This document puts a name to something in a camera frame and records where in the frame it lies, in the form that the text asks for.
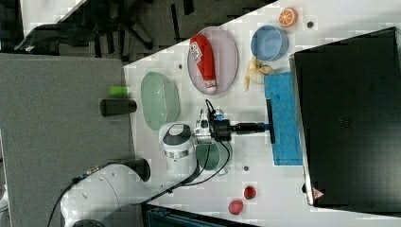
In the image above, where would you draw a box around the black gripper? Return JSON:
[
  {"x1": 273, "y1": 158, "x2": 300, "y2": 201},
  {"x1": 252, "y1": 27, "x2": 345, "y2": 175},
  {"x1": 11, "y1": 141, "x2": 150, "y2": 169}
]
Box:
[{"x1": 194, "y1": 107, "x2": 270, "y2": 144}]

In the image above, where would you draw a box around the black oven door handle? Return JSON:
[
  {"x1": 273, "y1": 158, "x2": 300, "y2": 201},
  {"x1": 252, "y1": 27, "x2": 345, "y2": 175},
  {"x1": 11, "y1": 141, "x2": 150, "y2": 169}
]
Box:
[{"x1": 266, "y1": 99, "x2": 276, "y2": 144}]

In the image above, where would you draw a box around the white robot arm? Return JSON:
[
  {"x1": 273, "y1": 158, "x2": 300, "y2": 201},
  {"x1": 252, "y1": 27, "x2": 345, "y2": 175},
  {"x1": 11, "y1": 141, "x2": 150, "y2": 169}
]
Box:
[{"x1": 61, "y1": 108, "x2": 273, "y2": 227}]

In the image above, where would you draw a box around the green mug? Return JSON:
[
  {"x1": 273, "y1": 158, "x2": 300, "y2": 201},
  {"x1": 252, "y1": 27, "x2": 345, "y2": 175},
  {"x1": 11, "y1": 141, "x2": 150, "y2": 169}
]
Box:
[{"x1": 196, "y1": 142, "x2": 233, "y2": 177}]

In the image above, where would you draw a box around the peeled banana toy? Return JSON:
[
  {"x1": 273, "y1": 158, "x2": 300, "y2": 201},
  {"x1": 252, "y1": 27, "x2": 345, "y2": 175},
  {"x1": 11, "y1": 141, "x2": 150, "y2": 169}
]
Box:
[{"x1": 244, "y1": 56, "x2": 273, "y2": 91}]

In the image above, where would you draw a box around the dark red strawberry toy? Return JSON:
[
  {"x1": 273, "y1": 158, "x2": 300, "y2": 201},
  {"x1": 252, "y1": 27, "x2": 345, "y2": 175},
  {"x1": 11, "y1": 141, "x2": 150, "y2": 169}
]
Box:
[{"x1": 243, "y1": 186, "x2": 256, "y2": 200}]

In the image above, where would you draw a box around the red apple toy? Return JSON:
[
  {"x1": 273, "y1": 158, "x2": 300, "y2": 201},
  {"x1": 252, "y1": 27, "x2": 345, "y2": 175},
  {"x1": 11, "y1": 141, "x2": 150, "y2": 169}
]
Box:
[{"x1": 228, "y1": 200, "x2": 243, "y2": 215}]

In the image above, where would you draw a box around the pink oval plate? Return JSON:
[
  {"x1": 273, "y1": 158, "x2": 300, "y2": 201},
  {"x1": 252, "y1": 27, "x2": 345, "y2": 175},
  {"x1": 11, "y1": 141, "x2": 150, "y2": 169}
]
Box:
[{"x1": 187, "y1": 26, "x2": 238, "y2": 96}]

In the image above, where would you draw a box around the blue bowl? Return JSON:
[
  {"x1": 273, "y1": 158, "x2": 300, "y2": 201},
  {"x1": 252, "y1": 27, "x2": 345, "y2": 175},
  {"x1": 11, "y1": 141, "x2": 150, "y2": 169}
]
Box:
[{"x1": 251, "y1": 26, "x2": 288, "y2": 61}]

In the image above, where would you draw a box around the light green oval colander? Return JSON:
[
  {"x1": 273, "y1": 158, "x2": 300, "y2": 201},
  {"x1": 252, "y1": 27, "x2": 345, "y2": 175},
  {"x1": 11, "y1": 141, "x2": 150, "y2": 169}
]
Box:
[{"x1": 141, "y1": 72, "x2": 180, "y2": 131}]

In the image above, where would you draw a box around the red ketchup bottle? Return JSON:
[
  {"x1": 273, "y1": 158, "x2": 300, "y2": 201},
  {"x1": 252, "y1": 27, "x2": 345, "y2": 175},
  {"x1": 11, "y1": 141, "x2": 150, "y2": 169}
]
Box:
[{"x1": 189, "y1": 34, "x2": 218, "y2": 93}]

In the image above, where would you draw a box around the orange slice toy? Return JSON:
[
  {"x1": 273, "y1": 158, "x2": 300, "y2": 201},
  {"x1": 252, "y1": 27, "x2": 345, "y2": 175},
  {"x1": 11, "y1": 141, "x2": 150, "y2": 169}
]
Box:
[{"x1": 279, "y1": 8, "x2": 298, "y2": 27}]

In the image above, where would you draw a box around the dark blue bin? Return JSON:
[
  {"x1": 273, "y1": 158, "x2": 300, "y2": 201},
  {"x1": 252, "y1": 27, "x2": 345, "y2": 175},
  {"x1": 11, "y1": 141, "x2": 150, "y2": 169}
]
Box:
[{"x1": 141, "y1": 204, "x2": 256, "y2": 227}]

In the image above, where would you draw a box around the green cylinder object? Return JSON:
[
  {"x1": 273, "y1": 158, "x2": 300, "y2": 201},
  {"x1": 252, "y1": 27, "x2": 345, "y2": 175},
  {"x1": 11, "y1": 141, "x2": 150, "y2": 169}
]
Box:
[{"x1": 109, "y1": 86, "x2": 128, "y2": 96}]

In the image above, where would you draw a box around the black cylinder cup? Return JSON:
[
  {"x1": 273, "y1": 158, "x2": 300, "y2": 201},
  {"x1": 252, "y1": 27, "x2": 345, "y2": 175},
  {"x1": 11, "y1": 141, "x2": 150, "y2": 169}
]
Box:
[{"x1": 100, "y1": 98, "x2": 137, "y2": 117}]

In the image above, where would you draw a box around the black office chair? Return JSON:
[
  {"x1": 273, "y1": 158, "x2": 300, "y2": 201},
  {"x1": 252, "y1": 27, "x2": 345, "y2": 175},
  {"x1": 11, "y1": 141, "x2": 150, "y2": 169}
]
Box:
[{"x1": 14, "y1": 0, "x2": 153, "y2": 53}]

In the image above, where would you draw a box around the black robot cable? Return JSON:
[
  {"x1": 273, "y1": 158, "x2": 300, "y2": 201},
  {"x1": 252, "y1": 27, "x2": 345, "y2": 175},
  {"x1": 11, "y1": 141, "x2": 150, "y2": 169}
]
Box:
[{"x1": 46, "y1": 98, "x2": 233, "y2": 227}]

